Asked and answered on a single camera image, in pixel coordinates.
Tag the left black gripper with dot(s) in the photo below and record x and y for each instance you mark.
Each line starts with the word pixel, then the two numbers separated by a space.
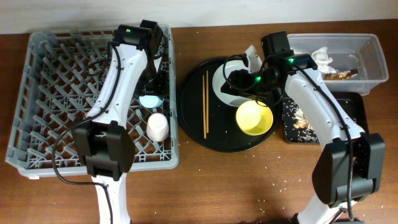
pixel 160 88

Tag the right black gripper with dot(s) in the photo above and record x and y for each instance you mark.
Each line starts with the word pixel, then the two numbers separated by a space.
pixel 241 84

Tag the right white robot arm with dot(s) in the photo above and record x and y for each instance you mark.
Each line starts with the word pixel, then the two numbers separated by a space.
pixel 350 166

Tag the black rectangular bin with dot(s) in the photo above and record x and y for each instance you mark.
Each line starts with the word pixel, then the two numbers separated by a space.
pixel 351 102

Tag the light blue plastic cup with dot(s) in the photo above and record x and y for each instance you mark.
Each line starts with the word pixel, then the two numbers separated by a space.
pixel 150 101

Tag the gold foil wrapper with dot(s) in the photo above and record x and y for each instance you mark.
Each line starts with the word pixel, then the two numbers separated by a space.
pixel 345 75

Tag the crumpled white tissue in bin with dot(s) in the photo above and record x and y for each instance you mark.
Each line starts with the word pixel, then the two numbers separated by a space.
pixel 322 60

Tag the wooden chopstick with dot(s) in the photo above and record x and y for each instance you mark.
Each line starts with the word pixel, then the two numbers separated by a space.
pixel 204 107
pixel 206 101

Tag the food scraps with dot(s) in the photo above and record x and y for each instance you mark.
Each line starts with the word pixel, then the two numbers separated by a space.
pixel 300 120

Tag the grey dishwasher rack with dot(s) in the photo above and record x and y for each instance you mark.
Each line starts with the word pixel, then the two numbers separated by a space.
pixel 54 92

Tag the clear plastic bin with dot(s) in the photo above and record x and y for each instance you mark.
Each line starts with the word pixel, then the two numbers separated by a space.
pixel 361 52

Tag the yellow plastic bowl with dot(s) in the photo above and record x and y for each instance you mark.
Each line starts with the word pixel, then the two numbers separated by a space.
pixel 254 118

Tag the round black tray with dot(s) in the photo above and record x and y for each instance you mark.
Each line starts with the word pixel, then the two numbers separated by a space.
pixel 224 135

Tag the pink plastic cup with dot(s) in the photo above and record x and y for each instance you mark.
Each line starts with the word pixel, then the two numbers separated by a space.
pixel 157 127

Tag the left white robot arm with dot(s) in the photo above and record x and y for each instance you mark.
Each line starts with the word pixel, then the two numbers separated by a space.
pixel 101 139

